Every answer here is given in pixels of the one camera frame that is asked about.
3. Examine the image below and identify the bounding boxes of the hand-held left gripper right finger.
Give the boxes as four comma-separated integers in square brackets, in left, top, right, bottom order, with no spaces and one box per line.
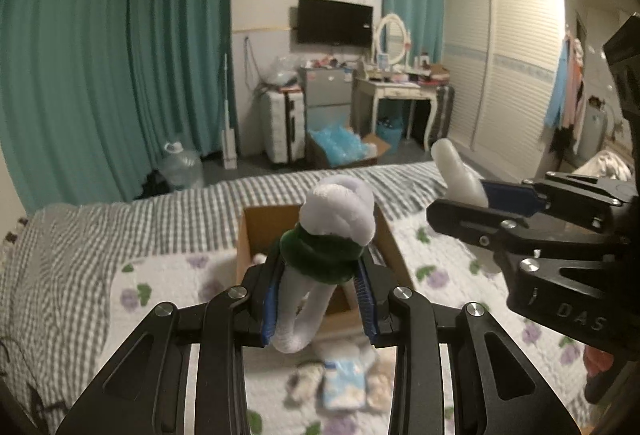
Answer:
[352,256,576,435]

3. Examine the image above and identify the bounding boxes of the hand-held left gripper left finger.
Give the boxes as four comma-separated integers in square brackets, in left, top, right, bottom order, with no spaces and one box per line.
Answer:
[55,260,282,435]

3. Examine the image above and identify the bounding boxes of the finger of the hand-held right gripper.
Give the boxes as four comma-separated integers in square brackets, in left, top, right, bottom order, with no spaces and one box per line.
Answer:
[425,198,622,274]
[481,171,639,237]

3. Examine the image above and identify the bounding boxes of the white plush toy with green ring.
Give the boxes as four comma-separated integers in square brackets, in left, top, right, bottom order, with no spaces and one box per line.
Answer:
[271,174,376,355]

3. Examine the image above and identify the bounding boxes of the beige plush toy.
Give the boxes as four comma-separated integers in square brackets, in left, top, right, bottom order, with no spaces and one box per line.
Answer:
[286,364,326,404]
[365,349,397,412]

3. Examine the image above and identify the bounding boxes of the blue white tissue packet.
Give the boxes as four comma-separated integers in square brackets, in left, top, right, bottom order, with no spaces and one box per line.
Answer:
[322,357,369,412]

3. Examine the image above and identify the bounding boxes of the white floral blanket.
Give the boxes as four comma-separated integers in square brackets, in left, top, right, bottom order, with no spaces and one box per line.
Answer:
[107,207,603,435]

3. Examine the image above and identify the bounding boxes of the pile of light clothes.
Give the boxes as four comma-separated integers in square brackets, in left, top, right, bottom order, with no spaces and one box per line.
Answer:
[572,149,634,184]

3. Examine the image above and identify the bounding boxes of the blue bin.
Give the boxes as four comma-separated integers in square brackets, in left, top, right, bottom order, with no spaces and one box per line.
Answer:
[375,117,405,151]

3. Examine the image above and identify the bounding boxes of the hanging clothes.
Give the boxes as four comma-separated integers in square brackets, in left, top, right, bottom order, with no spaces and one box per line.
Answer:
[543,32,589,142]

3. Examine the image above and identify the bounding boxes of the white slatted wardrobe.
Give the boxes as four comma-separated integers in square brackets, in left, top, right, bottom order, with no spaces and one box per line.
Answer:
[443,0,569,184]

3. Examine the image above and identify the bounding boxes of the cardboard box of blue bags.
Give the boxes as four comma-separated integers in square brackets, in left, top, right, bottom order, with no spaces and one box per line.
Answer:
[305,124,393,170]

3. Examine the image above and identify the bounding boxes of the white dressing table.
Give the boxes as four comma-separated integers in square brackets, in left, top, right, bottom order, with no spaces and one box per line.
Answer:
[352,74,442,152]

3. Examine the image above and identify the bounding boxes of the clear water jug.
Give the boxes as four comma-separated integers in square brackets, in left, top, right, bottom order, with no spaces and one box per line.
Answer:
[158,140,205,191]

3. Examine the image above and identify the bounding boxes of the black bag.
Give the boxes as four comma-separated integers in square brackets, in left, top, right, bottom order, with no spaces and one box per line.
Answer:
[139,169,172,199]

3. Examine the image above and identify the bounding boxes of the white mop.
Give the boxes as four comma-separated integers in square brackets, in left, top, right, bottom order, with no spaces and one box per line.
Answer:
[219,53,240,171]

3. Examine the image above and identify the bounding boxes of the white suitcase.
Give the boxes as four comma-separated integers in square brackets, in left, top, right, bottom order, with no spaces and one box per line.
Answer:
[262,87,307,165]

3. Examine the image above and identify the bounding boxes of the grey mini fridge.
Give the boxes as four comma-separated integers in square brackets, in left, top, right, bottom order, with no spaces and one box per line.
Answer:
[298,66,357,142]

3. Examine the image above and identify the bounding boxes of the bed with grey checked sheet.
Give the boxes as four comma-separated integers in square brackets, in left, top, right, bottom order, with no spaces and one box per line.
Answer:
[0,159,640,435]

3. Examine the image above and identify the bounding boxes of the white oval vanity mirror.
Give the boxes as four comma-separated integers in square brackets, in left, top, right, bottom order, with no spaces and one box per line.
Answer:
[372,13,413,66]

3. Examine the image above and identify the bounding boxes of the clear plastic bag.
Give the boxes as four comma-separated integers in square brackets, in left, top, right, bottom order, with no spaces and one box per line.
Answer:
[259,55,301,91]

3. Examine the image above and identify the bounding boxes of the wide teal curtain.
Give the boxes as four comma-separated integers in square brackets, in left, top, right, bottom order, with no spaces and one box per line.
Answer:
[0,0,237,216]

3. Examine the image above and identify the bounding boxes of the black wall television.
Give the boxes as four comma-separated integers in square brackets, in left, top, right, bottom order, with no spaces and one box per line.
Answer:
[297,0,375,48]

